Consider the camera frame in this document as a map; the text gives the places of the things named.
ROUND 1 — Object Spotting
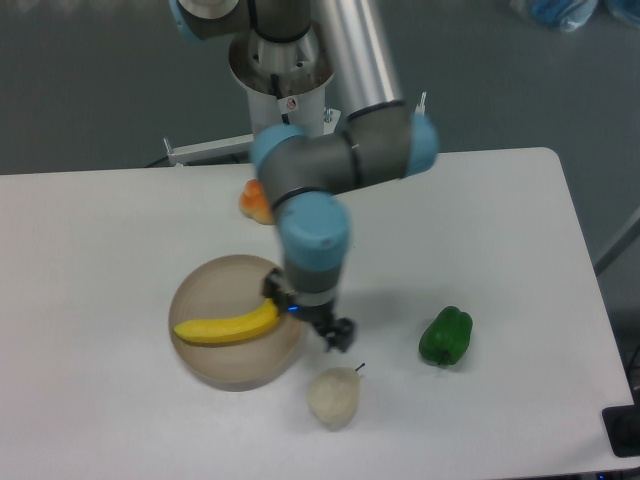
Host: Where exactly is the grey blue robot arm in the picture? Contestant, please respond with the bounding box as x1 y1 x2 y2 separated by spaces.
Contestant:
170 1 439 351

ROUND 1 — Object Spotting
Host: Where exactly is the orange knotted bread roll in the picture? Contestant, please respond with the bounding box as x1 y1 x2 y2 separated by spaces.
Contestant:
238 179 274 225

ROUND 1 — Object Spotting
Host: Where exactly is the white metal frame bracket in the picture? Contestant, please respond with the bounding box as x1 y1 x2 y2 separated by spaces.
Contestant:
163 134 254 166

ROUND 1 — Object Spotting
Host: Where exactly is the yellow banana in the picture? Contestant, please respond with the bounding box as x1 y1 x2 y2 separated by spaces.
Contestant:
173 299 280 345

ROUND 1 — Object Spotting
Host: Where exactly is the white upright post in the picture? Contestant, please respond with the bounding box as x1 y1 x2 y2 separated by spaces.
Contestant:
414 91 427 116

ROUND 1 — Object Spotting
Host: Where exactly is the green bell pepper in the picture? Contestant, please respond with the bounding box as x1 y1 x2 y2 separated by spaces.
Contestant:
418 306 473 366

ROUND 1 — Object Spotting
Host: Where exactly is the beige round plate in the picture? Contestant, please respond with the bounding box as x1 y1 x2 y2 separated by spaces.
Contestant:
168 255 307 391

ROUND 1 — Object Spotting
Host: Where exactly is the black device at table edge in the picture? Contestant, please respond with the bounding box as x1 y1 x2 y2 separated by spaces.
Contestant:
602 405 639 458

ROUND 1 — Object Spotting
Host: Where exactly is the blue plastic bag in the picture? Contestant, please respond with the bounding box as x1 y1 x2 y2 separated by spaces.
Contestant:
508 0 639 33

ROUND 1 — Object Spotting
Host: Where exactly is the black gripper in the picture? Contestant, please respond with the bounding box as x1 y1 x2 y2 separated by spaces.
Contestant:
262 267 357 353

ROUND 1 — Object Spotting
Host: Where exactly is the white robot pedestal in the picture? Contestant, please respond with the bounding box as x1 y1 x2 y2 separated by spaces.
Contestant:
246 87 342 137

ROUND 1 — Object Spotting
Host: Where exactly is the white pear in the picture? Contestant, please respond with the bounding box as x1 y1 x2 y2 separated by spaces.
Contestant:
306 362 366 431

